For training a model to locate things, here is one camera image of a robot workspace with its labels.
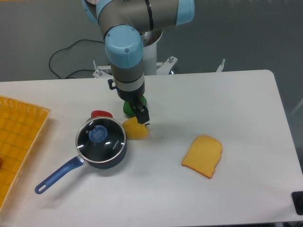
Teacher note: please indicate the green toy pepper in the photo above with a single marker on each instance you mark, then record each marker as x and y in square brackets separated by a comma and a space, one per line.
[127, 108]

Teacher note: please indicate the black device at table edge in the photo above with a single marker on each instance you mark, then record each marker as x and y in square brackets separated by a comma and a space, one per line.
[298, 201]

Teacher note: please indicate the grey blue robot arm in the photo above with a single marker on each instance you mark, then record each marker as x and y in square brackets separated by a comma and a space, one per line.
[122, 22]

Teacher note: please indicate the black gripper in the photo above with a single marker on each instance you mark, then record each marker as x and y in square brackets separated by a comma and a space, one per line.
[134, 97]

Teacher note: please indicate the yellow toy pepper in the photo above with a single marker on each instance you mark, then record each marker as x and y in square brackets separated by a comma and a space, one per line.
[135, 130]

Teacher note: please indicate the white metal bracket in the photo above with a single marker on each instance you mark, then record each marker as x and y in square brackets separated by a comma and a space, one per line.
[221, 66]

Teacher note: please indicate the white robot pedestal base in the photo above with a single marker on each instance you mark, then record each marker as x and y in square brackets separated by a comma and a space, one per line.
[151, 66]

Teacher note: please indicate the toy toast slice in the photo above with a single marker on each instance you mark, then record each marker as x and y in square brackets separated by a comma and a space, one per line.
[203, 155]

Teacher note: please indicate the yellow plastic basket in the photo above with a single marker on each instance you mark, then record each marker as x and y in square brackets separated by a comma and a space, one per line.
[20, 126]

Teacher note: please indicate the glass lid blue knob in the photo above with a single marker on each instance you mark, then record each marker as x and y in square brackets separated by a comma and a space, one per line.
[101, 141]

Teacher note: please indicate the dark blue saucepan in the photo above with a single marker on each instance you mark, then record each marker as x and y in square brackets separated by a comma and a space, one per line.
[75, 162]

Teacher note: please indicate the red toy pepper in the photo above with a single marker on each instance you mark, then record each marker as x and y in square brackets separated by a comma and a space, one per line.
[100, 113]

